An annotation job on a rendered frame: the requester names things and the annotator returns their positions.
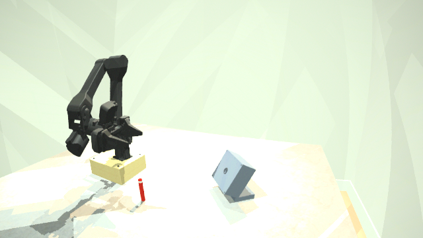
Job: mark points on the red peg with white band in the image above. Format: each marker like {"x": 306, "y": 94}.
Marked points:
{"x": 141, "y": 189}

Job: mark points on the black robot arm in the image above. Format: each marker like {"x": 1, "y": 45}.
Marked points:
{"x": 81, "y": 105}

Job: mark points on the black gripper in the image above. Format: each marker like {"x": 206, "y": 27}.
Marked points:
{"x": 103, "y": 139}

